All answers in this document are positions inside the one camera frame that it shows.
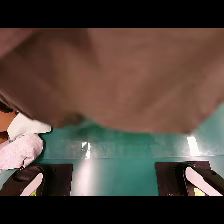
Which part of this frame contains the pale pink garment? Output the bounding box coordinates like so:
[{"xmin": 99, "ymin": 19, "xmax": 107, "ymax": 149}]
[{"xmin": 0, "ymin": 132, "xmax": 45, "ymax": 172}]

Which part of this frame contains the brown garment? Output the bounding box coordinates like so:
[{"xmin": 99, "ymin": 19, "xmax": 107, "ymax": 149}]
[{"xmin": 0, "ymin": 27, "xmax": 224, "ymax": 135}]

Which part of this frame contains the white garment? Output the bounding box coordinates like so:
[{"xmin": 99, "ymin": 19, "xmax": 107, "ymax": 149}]
[{"xmin": 7, "ymin": 112, "xmax": 53, "ymax": 141}]

